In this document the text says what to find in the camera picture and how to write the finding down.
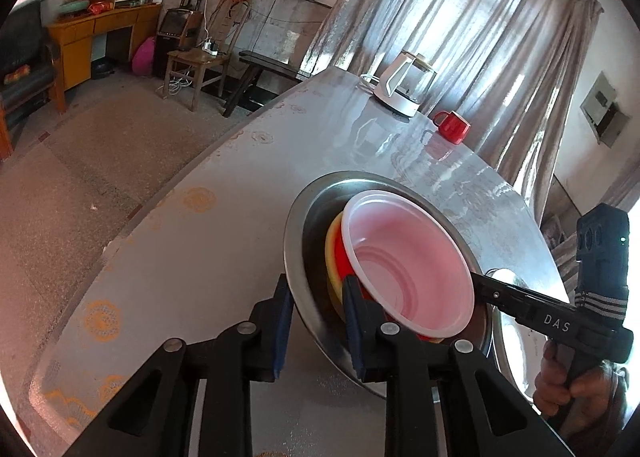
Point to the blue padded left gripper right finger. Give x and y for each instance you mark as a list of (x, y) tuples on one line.
[(364, 317)]

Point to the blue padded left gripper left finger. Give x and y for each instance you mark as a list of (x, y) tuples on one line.
[(273, 319)]

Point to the yellow plastic bowl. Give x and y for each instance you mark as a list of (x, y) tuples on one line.
[(335, 258)]

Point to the red plastic bowl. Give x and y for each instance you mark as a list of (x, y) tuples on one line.
[(407, 263)]

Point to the stainless steel bowl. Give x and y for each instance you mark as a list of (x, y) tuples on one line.
[(310, 217)]

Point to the right hand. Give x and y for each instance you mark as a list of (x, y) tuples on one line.
[(598, 397)]

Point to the red mug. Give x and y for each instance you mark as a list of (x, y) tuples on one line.
[(451, 126)]

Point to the white glass electric kettle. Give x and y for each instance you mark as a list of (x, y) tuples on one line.
[(404, 84)]

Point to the dark wooden bench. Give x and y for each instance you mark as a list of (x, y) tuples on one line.
[(256, 65)]

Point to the pink bag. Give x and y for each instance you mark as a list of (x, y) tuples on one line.
[(142, 63)]

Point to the wooden chair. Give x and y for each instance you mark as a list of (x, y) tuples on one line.
[(208, 63)]

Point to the old small television set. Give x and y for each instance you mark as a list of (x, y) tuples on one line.
[(181, 23)]

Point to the beige window curtain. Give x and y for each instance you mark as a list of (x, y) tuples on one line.
[(508, 67)]

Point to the black armchair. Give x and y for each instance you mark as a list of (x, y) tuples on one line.
[(29, 66)]

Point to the orange wooden desk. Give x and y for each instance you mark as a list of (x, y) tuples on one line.
[(116, 34)]

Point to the wall electrical box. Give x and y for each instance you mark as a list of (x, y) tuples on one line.
[(603, 113)]

